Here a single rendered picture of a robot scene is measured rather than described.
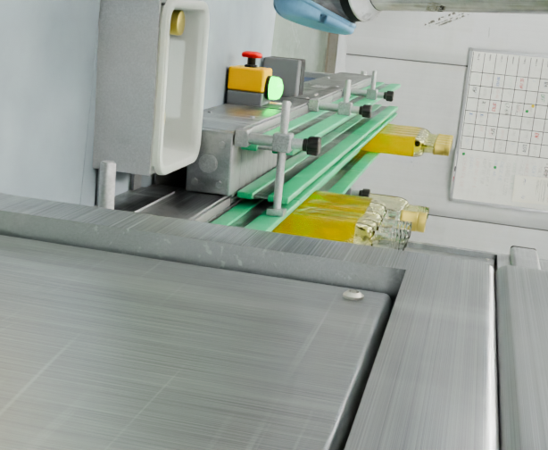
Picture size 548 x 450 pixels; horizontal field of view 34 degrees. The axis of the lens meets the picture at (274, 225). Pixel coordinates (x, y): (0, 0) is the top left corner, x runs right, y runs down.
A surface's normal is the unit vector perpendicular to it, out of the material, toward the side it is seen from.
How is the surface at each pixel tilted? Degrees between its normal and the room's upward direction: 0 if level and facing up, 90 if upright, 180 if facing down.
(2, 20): 0
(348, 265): 90
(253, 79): 90
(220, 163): 90
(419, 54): 90
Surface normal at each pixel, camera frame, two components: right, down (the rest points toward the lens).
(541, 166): -0.22, 0.20
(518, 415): -0.10, -0.98
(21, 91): 0.97, 0.14
